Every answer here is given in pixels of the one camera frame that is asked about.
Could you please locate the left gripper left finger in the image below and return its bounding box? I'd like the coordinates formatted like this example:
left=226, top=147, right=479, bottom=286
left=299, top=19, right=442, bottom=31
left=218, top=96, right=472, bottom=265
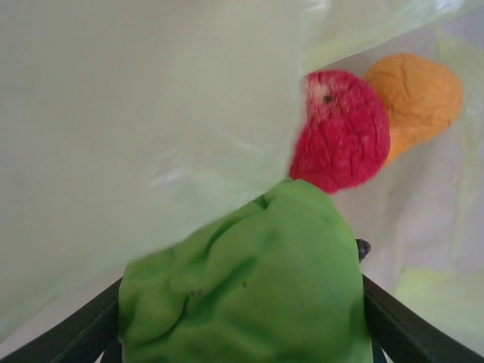
left=0, top=275, right=124, bottom=363

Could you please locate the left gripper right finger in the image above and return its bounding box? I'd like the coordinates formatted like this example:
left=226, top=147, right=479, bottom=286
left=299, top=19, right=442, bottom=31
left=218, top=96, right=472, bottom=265
left=355, top=237, right=484, bottom=363

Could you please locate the green toy fruit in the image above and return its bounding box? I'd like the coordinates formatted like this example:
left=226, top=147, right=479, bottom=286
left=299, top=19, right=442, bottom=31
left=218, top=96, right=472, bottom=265
left=117, top=178, right=374, bottom=363

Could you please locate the red toy apple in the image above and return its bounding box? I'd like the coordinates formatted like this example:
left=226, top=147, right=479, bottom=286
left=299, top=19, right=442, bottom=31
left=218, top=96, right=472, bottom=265
left=287, top=70, right=392, bottom=194

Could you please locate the yellow-green plastic bag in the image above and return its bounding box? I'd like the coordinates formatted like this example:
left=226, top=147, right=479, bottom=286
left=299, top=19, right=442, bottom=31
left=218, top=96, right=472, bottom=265
left=0, top=0, right=484, bottom=363

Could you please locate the orange pear-shaped toy fruit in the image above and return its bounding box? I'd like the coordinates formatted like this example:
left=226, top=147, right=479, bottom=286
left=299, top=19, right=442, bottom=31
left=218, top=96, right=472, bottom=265
left=363, top=52, right=464, bottom=166

